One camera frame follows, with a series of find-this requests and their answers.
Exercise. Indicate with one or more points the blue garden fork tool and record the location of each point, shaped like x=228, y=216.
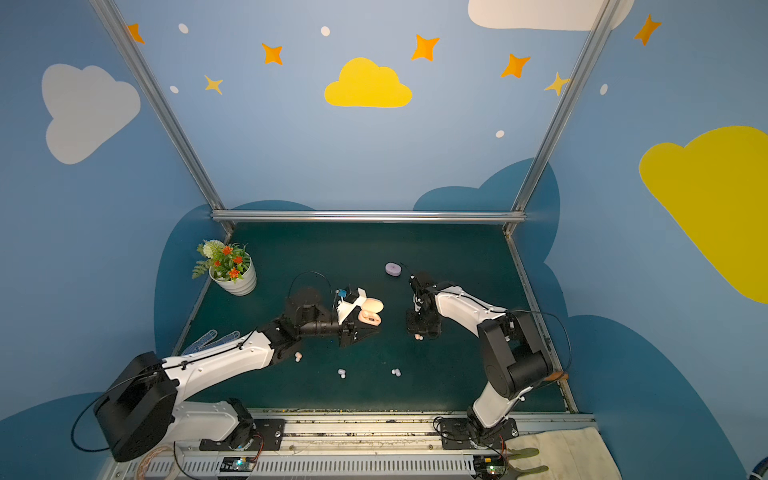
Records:
x=557, y=376

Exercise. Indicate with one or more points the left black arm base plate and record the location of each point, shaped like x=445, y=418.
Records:
x=249, y=435

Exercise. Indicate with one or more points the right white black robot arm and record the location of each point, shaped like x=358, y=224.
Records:
x=515, y=356

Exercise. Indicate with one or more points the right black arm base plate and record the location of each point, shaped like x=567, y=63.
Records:
x=466, y=433

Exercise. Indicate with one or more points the left green controller board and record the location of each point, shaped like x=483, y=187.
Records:
x=237, y=465

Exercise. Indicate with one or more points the white pot with flowers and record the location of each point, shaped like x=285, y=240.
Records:
x=228, y=265

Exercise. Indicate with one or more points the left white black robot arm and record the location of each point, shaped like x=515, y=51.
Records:
x=147, y=405

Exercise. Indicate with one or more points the purple earbud charging case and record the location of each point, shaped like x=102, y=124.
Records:
x=393, y=269

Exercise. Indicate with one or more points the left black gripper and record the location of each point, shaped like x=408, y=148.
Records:
x=349, y=327

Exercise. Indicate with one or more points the blue dotted work glove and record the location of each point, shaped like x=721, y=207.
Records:
x=210, y=340

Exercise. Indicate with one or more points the green controller board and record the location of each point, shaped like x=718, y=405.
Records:
x=237, y=465
x=489, y=467

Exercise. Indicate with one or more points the pink earbud charging case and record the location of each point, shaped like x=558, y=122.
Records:
x=369, y=312

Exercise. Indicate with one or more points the beige cloth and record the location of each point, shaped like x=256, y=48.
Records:
x=562, y=454

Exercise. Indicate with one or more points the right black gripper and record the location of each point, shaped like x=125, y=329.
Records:
x=423, y=321

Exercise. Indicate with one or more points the right green controller board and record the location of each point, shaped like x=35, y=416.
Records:
x=489, y=467

